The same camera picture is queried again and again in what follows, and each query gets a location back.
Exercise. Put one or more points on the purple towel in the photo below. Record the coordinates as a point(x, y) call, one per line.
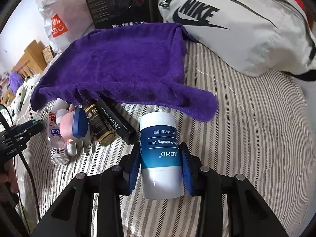
point(138, 64)

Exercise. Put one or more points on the black slim cosmetic box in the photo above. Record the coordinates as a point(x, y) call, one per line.
point(122, 127)

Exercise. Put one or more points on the clear watermelon drink bottle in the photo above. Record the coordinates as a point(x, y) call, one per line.
point(56, 143)

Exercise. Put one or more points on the white Miniso shopping bag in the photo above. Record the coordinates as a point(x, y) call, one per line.
point(64, 21)

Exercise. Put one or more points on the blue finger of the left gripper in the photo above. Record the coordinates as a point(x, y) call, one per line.
point(25, 126)
point(29, 130)

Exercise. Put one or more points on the person left hand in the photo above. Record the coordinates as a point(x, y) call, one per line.
point(9, 175)

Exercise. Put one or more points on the pink tube white cap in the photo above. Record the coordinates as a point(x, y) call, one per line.
point(59, 109)

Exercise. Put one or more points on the dark gold-trimmed bottle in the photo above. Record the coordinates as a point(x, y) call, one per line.
point(100, 129)

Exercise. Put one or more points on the white Nike bag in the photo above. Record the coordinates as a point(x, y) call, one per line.
point(251, 36)

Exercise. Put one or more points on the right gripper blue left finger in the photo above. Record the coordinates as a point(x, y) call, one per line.
point(130, 165)

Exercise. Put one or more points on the brown patterned box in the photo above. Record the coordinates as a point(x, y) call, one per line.
point(48, 54)

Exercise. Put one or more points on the purple plush toy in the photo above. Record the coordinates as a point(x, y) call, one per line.
point(15, 80)

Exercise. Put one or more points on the black headset box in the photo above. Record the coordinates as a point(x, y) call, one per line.
point(115, 13)

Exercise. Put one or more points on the pink blue round case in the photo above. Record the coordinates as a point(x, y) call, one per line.
point(74, 125)

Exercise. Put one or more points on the white blue hydrating balm jar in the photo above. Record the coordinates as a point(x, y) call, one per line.
point(161, 168)

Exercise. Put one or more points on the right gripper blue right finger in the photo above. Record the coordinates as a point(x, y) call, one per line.
point(191, 171)

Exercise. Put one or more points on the wooden furniture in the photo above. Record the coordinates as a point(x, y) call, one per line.
point(31, 63)

